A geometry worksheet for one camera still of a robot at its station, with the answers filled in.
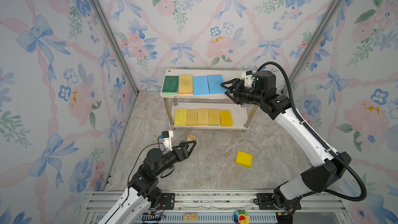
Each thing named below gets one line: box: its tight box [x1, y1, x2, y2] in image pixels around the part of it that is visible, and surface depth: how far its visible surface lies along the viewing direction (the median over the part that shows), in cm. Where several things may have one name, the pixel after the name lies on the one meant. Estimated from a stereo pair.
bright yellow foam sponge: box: [235, 150, 253, 168], surface depth 88 cm
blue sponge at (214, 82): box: [206, 74, 226, 94], surface depth 76 cm
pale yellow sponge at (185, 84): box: [178, 74, 194, 95], surface depth 75 cm
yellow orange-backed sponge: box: [197, 108, 210, 125], surface depth 97 cm
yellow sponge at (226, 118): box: [219, 110, 234, 128], surface depth 98 cm
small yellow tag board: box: [183, 212, 198, 222], surface depth 70 cm
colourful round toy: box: [233, 209, 251, 224], surface depth 70 cm
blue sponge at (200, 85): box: [192, 75, 210, 96], surface depth 75 cm
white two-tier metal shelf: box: [160, 68, 259, 133], surface depth 84 cm
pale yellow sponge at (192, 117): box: [186, 109, 198, 126], surface depth 97 cm
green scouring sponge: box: [162, 75, 179, 95], surface depth 75 cm
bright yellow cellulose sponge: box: [174, 108, 188, 126], surface depth 98 cm
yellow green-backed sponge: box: [208, 108, 221, 126], surface depth 97 cm
